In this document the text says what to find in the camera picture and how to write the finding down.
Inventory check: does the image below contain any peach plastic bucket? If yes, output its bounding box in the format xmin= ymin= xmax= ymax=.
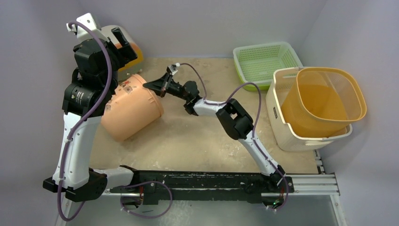
xmin=101 ymin=74 xmax=164 ymax=142

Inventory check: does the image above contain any yellow orange slatted bin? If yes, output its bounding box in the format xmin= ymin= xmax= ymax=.
xmin=281 ymin=67 xmax=367 ymax=138

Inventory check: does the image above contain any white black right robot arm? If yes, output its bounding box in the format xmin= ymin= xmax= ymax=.
xmin=143 ymin=73 xmax=289 ymax=192

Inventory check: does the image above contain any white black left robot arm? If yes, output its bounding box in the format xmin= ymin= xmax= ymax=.
xmin=43 ymin=27 xmax=140 ymax=202

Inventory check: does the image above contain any round drawer cabinet white orange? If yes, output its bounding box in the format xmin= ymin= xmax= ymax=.
xmin=102 ymin=25 xmax=144 ymax=83

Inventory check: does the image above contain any green perforated plastic basket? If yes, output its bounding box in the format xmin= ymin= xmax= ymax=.
xmin=233 ymin=41 xmax=303 ymax=90

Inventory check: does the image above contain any cream perforated laundry basket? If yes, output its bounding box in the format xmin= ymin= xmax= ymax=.
xmin=265 ymin=67 xmax=353 ymax=152

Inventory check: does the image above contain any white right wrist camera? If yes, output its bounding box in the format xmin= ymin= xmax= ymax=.
xmin=167 ymin=63 xmax=180 ymax=76

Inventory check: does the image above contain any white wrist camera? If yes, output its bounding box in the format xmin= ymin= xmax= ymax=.
xmin=167 ymin=63 xmax=180 ymax=76
xmin=66 ymin=13 xmax=109 ymax=42

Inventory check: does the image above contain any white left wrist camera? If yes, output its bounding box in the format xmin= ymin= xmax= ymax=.
xmin=66 ymin=13 xmax=109 ymax=42

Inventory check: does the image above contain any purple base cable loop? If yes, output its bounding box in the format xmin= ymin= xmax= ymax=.
xmin=120 ymin=180 xmax=173 ymax=219

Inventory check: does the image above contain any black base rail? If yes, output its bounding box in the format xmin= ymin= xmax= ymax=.
xmin=110 ymin=170 xmax=295 ymax=206

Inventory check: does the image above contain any aluminium extrusion frame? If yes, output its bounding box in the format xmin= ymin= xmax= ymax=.
xmin=68 ymin=151 xmax=346 ymax=226

